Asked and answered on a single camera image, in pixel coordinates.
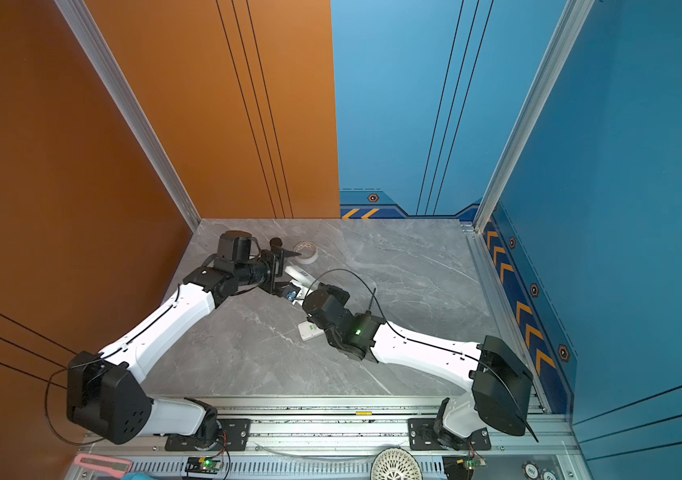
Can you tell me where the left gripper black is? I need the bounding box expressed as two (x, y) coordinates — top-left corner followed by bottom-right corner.
(235, 244), (301, 296)

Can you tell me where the small white remote control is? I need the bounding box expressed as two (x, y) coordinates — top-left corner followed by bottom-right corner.
(284, 265), (315, 288)

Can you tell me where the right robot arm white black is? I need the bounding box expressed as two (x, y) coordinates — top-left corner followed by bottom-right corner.
(302, 283), (533, 450)

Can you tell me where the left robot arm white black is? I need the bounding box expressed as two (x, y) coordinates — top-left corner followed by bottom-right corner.
(66, 230), (314, 450)

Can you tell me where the white tape roll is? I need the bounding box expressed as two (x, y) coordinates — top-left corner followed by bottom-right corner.
(293, 241), (319, 265)

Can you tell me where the white round fan grille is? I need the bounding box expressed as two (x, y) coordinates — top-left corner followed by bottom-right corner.
(370, 448), (423, 480)

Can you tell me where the green circuit board left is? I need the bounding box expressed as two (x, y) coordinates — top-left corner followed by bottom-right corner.
(184, 456), (223, 478)

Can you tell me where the circuit board right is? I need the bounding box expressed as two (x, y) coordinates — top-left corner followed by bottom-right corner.
(442, 456), (487, 480)

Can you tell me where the cyan object at edge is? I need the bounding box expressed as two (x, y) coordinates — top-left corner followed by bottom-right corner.
(121, 472), (157, 480)

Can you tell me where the pink tool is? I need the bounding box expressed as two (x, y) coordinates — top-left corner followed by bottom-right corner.
(74, 453), (133, 479)

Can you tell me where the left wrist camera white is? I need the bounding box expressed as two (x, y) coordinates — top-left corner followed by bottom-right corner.
(280, 282), (302, 303)

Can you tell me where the aluminium rail frame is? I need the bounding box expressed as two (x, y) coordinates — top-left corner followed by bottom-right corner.
(64, 394), (588, 480)

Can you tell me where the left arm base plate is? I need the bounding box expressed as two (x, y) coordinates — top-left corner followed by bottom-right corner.
(165, 418), (252, 453)

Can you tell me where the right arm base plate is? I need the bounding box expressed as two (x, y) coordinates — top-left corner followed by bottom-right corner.
(407, 417), (492, 452)

